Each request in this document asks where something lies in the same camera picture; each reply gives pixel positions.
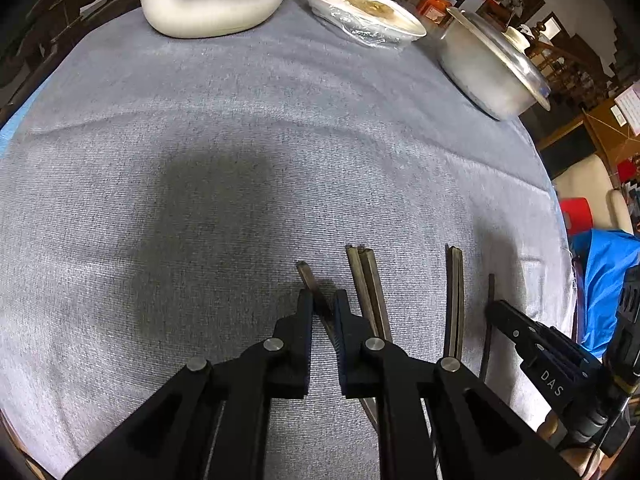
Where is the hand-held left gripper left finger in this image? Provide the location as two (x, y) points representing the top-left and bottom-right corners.
(62, 289), (316, 480)

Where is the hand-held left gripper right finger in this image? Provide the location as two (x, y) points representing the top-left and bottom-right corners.
(332, 289), (581, 480)

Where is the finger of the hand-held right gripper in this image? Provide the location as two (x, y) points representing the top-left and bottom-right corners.
(487, 299), (607, 404)

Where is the blue cloth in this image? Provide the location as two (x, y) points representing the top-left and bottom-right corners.
(570, 227), (640, 361)

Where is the red plastic chair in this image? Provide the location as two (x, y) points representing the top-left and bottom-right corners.
(559, 197), (594, 233)

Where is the cream chair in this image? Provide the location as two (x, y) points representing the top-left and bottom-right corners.
(552, 154), (633, 233)

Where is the wooden pillar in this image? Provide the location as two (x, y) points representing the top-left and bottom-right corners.
(520, 95), (640, 176)

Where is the grey tablecloth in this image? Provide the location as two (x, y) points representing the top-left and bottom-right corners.
(0, 0), (576, 480)

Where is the metal pot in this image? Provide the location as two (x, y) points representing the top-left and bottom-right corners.
(437, 20), (540, 122)

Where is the metal pot lid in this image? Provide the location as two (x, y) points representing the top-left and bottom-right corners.
(445, 6), (552, 111)

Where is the oval plate with food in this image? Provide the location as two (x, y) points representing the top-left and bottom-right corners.
(299, 0), (428, 51)

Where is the orange box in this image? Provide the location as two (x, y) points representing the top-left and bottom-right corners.
(417, 0), (451, 26)

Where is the blue table cover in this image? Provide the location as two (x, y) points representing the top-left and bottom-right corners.
(0, 107), (28, 158)

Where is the wall calendar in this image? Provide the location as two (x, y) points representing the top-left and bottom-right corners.
(614, 80), (640, 136)

